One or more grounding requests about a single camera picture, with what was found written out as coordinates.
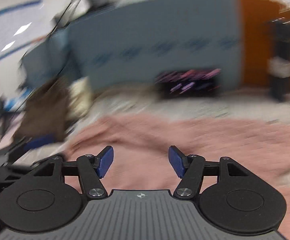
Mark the cream folded garment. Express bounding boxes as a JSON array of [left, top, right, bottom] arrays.
[[67, 77, 93, 121]]

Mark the dark blue vacuum bottle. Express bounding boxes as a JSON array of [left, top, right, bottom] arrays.
[[268, 17, 290, 102]]

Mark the brown folded garment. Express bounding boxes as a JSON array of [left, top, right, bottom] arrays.
[[13, 78, 69, 142]]

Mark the grey-blue flat box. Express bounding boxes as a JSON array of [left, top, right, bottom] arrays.
[[22, 0, 241, 90]]

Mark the orange flat box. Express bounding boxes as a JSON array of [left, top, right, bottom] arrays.
[[237, 0, 290, 87]]

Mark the pink knitted sweater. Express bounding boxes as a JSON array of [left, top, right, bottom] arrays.
[[64, 114, 290, 239]]

